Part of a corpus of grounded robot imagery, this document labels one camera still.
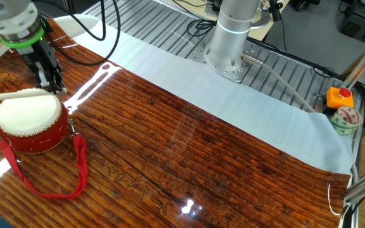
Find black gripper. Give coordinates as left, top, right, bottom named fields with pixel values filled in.
left=19, top=37, right=67, bottom=95

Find cream wooden drumstick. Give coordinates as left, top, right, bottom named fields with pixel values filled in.
left=0, top=87, right=56, bottom=103

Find red drum with white head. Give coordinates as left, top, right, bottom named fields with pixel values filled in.
left=0, top=90, right=70, bottom=155

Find glossy wood grain mat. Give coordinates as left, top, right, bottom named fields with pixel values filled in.
left=0, top=18, right=352, bottom=228

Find white cloth sheet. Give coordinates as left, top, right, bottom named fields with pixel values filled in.
left=0, top=14, right=355, bottom=175

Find tan wooden board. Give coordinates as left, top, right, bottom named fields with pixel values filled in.
left=169, top=0, right=293, bottom=42

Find black floor device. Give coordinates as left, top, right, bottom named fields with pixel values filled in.
left=288, top=0, right=321, bottom=12

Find orange emergency stop button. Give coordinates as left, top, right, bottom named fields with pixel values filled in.
left=326, top=87, right=355, bottom=110

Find tape roll with red triangles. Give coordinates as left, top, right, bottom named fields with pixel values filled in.
left=330, top=106, right=363, bottom=136

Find grey equipment box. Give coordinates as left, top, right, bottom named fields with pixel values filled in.
left=340, top=11, right=365, bottom=42

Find green wrist adapter ring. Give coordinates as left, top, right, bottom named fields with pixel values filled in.
left=0, top=27, right=46, bottom=50

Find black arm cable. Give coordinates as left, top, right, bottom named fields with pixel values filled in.
left=32, top=0, right=122, bottom=67

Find red fabric drum strap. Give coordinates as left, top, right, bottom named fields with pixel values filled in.
left=0, top=132, right=89, bottom=200

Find black cable loop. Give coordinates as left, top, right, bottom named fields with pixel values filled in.
left=169, top=0, right=222, bottom=37

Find grey hose with metal connector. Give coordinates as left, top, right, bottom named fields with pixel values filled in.
left=241, top=53, right=317, bottom=114

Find black clamp mount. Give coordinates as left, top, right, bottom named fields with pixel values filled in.
left=266, top=0, right=284, bottom=23

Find black cable bundle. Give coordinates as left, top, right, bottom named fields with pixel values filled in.
left=247, top=36, right=365, bottom=127

